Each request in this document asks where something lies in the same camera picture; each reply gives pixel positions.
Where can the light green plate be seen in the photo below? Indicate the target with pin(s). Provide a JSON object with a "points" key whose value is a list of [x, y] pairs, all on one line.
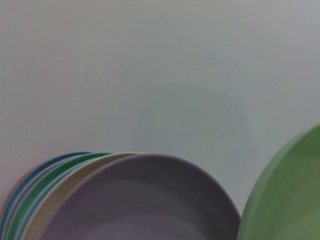
{"points": [[287, 195]]}

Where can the lilac plate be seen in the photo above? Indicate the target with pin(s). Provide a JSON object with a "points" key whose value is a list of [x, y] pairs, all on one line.
{"points": [[150, 200]]}

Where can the beige plate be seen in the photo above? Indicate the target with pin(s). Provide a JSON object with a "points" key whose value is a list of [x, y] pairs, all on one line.
{"points": [[75, 181]]}

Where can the dark green plate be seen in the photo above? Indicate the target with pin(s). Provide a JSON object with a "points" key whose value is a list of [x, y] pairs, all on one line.
{"points": [[62, 167]]}

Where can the teal blue plate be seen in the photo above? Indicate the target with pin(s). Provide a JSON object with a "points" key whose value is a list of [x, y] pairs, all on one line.
{"points": [[50, 161]]}

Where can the light blue plate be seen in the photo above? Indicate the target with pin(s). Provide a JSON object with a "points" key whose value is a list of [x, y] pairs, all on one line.
{"points": [[37, 203]]}

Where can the red plate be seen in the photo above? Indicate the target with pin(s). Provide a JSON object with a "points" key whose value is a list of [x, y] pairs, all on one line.
{"points": [[15, 185]]}

